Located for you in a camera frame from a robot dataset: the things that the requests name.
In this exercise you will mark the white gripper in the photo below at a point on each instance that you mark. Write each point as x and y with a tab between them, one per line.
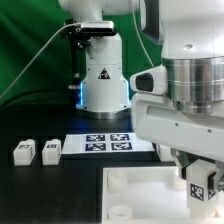
154	119

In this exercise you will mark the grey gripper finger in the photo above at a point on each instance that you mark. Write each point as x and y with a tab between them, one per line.
216	180

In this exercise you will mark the white square tabletop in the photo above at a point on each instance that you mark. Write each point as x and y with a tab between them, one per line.
148	195

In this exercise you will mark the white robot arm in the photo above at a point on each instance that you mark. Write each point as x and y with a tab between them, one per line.
180	103

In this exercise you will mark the white sheet with markers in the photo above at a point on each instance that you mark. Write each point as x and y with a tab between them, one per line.
105	143

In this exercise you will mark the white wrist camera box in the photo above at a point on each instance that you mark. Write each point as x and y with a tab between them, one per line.
152	81

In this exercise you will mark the grey camera on stand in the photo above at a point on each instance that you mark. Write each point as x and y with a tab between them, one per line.
98	28

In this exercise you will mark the black camera stand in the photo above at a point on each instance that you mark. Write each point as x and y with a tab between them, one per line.
77	42

